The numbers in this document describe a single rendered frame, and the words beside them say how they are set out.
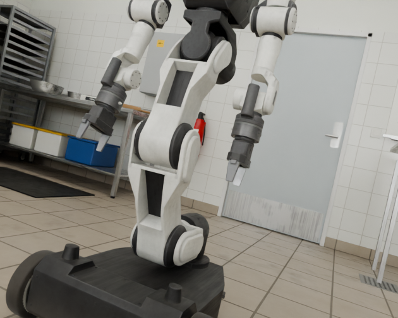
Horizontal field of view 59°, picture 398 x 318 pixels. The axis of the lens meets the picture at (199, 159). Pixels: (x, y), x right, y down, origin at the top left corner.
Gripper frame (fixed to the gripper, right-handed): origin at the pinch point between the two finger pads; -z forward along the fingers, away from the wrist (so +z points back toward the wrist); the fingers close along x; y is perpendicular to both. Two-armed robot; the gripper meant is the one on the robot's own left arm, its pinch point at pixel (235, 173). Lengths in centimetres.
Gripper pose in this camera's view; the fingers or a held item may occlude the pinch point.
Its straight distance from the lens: 105.9
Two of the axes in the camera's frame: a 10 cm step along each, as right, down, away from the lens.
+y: 9.2, 2.2, -3.3
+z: 2.7, -9.6, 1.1
